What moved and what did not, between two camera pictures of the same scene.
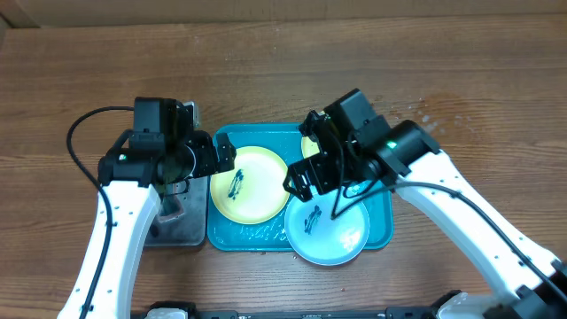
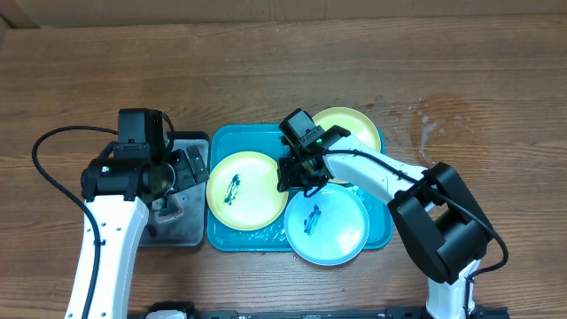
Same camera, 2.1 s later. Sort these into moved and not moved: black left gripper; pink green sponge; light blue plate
Moved: black left gripper
Not moved: light blue plate; pink green sponge
